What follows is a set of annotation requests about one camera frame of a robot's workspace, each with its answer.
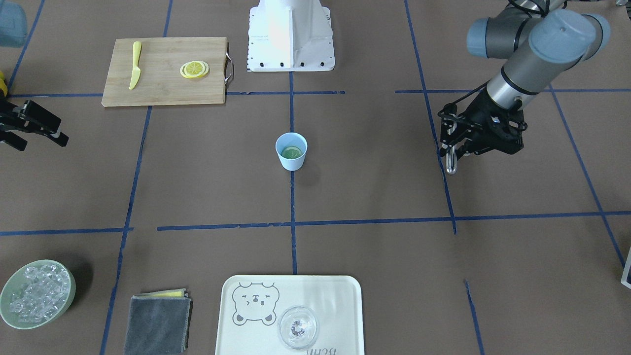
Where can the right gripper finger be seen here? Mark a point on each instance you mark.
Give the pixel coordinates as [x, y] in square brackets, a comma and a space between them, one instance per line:
[13, 140]
[38, 120]

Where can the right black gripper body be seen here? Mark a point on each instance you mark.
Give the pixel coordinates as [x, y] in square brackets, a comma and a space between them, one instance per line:
[30, 120]

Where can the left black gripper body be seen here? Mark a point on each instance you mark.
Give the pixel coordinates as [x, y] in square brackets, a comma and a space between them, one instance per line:
[479, 115]

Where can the yellow lemon half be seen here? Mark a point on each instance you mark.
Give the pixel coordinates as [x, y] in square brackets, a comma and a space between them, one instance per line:
[194, 69]

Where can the lemon slice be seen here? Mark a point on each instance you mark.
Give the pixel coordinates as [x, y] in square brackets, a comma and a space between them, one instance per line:
[292, 152]

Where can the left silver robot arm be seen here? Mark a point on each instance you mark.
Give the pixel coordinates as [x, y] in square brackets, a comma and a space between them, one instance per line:
[536, 49]

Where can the light blue plastic cup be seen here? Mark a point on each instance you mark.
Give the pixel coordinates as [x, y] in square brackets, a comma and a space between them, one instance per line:
[291, 139]

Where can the yellow plastic knife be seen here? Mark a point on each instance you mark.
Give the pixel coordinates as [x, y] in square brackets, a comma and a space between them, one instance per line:
[135, 74]

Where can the bamboo cutting board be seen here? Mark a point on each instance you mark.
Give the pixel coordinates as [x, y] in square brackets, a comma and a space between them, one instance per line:
[160, 81]

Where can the green bowl of ice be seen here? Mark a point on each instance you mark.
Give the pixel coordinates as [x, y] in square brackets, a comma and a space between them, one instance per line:
[37, 294]

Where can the grey yellow folded cloth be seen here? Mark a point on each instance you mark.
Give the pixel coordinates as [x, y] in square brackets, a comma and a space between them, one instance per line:
[158, 323]

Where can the clear wine glass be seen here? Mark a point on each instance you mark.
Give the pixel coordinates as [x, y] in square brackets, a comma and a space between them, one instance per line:
[298, 328]

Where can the cream bear tray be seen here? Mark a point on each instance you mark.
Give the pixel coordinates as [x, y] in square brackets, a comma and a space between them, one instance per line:
[251, 308]

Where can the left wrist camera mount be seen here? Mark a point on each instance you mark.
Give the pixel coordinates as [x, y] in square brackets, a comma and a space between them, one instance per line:
[454, 129]

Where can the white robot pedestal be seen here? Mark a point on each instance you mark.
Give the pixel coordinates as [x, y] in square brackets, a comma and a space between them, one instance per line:
[290, 36]

